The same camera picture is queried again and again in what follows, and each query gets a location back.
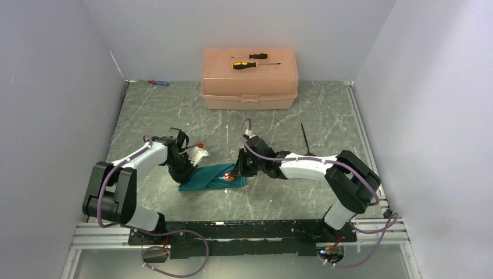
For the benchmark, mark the small yellow-black screwdriver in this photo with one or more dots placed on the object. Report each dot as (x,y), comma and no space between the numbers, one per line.
(259,56)

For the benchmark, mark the aluminium frame rail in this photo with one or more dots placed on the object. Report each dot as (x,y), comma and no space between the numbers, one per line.
(90,236)

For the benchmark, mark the pink plastic toolbox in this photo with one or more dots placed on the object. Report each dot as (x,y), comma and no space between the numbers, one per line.
(261,88)

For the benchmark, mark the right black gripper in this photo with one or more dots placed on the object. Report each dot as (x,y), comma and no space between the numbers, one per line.
(238,169)

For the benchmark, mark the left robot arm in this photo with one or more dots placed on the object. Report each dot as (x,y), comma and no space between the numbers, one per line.
(111,195)

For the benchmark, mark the teal cloth napkin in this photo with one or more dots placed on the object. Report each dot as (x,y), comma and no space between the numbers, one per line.
(212,178)

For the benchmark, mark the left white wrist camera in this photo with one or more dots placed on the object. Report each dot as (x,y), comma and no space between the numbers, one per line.
(196,153)

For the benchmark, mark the large yellow-black screwdriver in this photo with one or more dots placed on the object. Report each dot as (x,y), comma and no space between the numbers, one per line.
(246,65)

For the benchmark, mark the black spoon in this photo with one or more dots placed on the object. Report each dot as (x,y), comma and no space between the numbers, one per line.
(308,152)

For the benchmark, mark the red-blue screwdriver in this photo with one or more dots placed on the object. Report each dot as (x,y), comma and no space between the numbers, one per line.
(156,82)

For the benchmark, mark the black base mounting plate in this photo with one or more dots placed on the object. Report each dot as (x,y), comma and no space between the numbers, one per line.
(248,237)

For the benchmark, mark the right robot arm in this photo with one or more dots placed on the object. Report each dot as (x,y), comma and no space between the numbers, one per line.
(353,182)

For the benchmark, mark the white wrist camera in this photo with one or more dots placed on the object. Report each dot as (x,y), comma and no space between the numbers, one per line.
(196,153)
(248,134)

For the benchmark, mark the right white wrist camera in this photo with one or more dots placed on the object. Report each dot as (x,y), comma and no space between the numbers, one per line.
(248,134)

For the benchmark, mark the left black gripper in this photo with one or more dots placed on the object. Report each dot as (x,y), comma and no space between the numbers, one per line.
(182,177)

